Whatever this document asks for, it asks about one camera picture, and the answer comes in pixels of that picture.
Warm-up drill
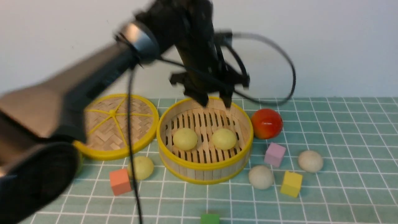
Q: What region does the yellow cube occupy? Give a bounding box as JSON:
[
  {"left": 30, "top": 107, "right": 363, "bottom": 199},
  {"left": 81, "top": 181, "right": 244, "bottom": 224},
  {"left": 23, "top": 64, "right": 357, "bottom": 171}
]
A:
[{"left": 280, "top": 170, "right": 303, "bottom": 198}]

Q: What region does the black cable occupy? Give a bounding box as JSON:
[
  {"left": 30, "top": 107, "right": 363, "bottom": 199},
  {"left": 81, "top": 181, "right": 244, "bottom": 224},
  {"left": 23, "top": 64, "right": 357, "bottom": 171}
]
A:
[{"left": 116, "top": 31, "right": 296, "bottom": 224}]

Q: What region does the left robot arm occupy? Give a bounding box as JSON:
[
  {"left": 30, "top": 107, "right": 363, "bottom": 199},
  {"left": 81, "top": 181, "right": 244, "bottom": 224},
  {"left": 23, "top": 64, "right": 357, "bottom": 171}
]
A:
[{"left": 0, "top": 0, "right": 250, "bottom": 224}]

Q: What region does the white bun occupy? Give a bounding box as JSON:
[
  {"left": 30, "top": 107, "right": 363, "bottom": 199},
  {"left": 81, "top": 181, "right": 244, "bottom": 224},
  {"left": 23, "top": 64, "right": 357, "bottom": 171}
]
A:
[
  {"left": 298, "top": 150, "right": 324, "bottom": 173},
  {"left": 248, "top": 165, "right": 274, "bottom": 190}
]

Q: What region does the green checkered tablecloth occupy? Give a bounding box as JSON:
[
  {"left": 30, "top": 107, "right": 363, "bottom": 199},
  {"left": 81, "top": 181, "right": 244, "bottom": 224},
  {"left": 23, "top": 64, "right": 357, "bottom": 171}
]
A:
[{"left": 19, "top": 97, "right": 398, "bottom": 224}]

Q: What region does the red orange tomato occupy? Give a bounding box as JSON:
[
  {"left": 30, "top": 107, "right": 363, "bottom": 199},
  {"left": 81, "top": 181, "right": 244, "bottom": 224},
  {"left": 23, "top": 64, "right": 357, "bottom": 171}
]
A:
[{"left": 251, "top": 108, "right": 283, "bottom": 139}]

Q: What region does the bamboo steamer lid yellow rim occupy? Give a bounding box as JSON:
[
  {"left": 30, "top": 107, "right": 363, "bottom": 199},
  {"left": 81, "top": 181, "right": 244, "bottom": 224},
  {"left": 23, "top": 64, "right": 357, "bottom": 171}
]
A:
[{"left": 74, "top": 94, "right": 159, "bottom": 161}]

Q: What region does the pink cube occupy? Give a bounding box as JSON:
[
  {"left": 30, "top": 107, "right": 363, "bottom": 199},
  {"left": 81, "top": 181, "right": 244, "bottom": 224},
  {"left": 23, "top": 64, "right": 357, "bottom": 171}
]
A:
[{"left": 264, "top": 142, "right": 286, "bottom": 168}]

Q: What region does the bamboo steamer tray yellow rim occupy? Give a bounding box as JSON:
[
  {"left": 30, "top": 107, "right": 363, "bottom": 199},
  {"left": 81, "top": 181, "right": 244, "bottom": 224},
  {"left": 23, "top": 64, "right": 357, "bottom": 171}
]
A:
[{"left": 157, "top": 97, "right": 253, "bottom": 185}]

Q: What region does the green cube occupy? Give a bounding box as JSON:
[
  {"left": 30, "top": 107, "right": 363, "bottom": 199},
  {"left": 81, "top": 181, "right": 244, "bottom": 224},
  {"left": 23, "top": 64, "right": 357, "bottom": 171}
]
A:
[{"left": 200, "top": 213, "right": 220, "bottom": 224}]

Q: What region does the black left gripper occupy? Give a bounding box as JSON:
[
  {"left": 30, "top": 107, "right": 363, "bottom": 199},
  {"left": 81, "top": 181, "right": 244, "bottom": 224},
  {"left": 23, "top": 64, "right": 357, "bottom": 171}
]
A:
[{"left": 169, "top": 31, "right": 250, "bottom": 108}]

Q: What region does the yellow bun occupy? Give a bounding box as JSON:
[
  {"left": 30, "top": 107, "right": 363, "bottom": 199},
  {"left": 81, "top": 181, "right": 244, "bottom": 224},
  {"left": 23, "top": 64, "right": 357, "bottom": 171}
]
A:
[
  {"left": 173, "top": 128, "right": 198, "bottom": 151},
  {"left": 211, "top": 128, "right": 237, "bottom": 150},
  {"left": 132, "top": 156, "right": 155, "bottom": 181}
]

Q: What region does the orange cube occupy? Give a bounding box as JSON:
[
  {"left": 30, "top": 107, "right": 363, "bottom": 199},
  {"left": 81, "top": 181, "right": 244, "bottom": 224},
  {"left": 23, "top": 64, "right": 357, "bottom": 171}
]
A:
[{"left": 109, "top": 169, "right": 132, "bottom": 196}]

